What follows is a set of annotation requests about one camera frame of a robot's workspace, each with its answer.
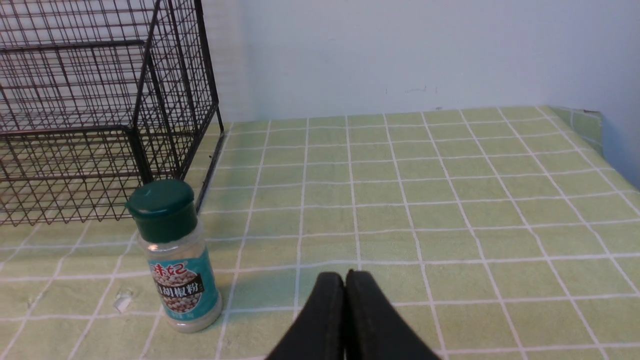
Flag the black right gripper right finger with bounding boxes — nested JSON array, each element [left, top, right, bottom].
[[345, 269, 439, 360]]

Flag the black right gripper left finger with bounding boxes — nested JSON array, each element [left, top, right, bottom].
[[266, 272, 345, 360]]

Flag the green-capped pepper seasoning bottle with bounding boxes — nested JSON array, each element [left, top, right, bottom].
[[125, 178, 223, 333]]

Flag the green checkered tablecloth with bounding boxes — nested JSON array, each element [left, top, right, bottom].
[[1, 105, 640, 360]]

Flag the black wire mesh shelf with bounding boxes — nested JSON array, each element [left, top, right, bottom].
[[0, 0, 226, 226]]

